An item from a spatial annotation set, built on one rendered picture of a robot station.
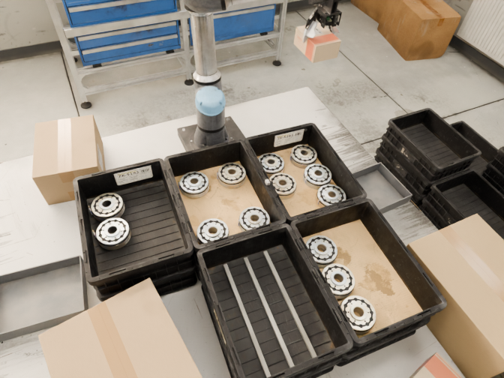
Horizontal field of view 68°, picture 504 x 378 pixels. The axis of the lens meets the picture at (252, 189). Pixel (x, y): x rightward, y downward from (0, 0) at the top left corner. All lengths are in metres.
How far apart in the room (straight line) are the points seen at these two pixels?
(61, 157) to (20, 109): 1.84
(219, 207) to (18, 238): 0.73
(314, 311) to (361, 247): 0.28
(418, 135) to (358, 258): 1.22
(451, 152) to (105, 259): 1.84
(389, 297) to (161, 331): 0.67
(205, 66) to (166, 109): 1.51
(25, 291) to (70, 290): 0.14
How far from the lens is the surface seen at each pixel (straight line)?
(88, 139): 1.60
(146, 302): 1.10
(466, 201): 2.29
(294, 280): 1.20
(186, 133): 1.72
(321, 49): 1.63
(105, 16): 2.91
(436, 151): 2.30
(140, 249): 1.26
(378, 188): 1.67
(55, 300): 1.40
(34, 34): 3.88
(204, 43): 1.54
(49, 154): 1.59
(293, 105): 1.97
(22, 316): 1.42
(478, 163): 2.73
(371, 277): 1.27
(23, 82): 3.66
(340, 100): 3.27
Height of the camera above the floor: 1.89
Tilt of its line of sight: 50 degrees down
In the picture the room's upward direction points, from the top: 5 degrees clockwise
